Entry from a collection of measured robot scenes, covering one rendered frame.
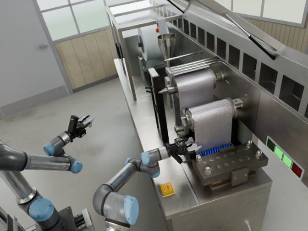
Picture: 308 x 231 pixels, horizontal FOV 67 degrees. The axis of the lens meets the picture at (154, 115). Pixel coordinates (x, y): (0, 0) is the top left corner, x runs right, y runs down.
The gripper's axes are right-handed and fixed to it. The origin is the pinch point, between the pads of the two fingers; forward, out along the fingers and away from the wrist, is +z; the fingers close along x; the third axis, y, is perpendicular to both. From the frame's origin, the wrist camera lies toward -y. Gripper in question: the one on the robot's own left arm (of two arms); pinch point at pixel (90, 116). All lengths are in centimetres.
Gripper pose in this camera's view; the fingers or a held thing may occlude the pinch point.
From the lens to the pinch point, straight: 164.4
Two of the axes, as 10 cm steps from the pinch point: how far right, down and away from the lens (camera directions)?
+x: 8.1, 3.6, -4.6
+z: 5.8, -5.4, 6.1
